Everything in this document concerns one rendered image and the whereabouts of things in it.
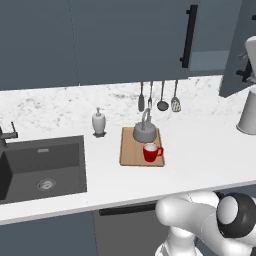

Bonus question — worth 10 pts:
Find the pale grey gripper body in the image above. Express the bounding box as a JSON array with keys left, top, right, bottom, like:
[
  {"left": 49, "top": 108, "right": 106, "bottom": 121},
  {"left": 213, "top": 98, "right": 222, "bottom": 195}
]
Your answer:
[{"left": 244, "top": 35, "right": 256, "bottom": 84}]

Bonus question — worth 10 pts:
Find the grey kettle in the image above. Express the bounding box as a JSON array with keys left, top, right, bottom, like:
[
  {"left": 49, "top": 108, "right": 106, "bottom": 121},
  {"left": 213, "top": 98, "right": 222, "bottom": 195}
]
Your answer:
[{"left": 132, "top": 107, "right": 158, "bottom": 143}]

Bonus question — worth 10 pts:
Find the red mug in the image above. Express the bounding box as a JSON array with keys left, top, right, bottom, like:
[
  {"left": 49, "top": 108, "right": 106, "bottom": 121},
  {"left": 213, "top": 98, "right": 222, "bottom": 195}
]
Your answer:
[{"left": 142, "top": 142, "right": 165, "bottom": 164}]

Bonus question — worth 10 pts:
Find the wooden tray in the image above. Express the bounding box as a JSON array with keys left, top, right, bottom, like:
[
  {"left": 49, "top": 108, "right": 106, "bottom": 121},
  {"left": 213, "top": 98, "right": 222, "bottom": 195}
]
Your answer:
[{"left": 119, "top": 126, "right": 166, "bottom": 168}]

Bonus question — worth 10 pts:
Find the blue-grey base cabinet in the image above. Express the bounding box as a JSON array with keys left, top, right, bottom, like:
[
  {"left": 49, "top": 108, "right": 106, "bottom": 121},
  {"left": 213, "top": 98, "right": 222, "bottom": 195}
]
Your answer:
[{"left": 0, "top": 211, "right": 98, "bottom": 256}]

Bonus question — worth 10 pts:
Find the hanging slotted turner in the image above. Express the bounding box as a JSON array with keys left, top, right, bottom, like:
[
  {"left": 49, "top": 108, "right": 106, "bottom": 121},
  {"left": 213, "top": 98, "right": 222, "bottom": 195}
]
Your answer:
[{"left": 170, "top": 79, "right": 183, "bottom": 113}]

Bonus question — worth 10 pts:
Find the hanging ladle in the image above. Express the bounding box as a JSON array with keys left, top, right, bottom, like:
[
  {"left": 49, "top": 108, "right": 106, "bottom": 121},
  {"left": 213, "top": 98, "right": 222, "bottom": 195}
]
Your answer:
[{"left": 156, "top": 79, "right": 170, "bottom": 112}]

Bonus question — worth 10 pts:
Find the hanging fork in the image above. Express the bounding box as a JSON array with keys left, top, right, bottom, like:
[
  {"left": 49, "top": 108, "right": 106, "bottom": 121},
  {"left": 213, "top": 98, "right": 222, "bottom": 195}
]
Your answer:
[{"left": 147, "top": 80, "right": 154, "bottom": 111}]

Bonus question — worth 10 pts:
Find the hanging spatula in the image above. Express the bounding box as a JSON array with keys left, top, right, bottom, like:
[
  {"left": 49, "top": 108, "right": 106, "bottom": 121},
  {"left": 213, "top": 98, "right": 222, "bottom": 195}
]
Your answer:
[{"left": 138, "top": 81, "right": 146, "bottom": 113}]

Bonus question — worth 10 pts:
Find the white soap dispenser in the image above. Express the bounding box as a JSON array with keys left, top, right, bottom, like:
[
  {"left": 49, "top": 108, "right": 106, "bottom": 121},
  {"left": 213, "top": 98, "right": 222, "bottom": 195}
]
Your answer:
[{"left": 91, "top": 106, "right": 108, "bottom": 139}]

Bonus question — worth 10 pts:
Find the grey dishwasher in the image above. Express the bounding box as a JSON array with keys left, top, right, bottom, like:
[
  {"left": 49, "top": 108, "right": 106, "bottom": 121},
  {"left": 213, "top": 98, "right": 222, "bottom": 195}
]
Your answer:
[{"left": 92, "top": 203, "right": 174, "bottom": 256}]

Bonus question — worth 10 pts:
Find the dark grey sink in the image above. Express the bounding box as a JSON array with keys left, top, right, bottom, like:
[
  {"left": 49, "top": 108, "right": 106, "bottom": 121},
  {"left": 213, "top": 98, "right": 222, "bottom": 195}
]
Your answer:
[{"left": 0, "top": 134, "right": 88, "bottom": 205}]

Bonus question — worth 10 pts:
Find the dark grey tap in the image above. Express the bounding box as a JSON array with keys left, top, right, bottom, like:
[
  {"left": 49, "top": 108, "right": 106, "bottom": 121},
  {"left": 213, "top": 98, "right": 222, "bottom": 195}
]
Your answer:
[{"left": 0, "top": 121, "right": 19, "bottom": 149}]

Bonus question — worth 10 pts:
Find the black cabinet door handle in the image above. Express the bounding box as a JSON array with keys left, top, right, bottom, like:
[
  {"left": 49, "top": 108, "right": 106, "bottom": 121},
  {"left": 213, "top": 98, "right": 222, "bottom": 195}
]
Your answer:
[
  {"left": 179, "top": 4, "right": 199, "bottom": 69},
  {"left": 235, "top": 59, "right": 253, "bottom": 83}
]

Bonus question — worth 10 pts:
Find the blue-grey wall cabinet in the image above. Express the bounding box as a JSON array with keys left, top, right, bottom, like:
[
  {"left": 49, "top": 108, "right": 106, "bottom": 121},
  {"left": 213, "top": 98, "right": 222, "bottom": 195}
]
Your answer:
[{"left": 188, "top": 0, "right": 243, "bottom": 78}]

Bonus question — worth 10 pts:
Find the black dishwasher handle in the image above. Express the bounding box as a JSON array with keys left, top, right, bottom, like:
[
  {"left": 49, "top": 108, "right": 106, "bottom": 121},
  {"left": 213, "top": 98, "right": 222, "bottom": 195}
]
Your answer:
[{"left": 98, "top": 202, "right": 158, "bottom": 217}]

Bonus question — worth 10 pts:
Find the blue-grey cabinet door without handle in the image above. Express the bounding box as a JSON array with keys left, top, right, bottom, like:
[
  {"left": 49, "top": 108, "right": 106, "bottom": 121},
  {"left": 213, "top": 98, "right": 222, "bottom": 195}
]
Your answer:
[{"left": 0, "top": 0, "right": 81, "bottom": 92}]

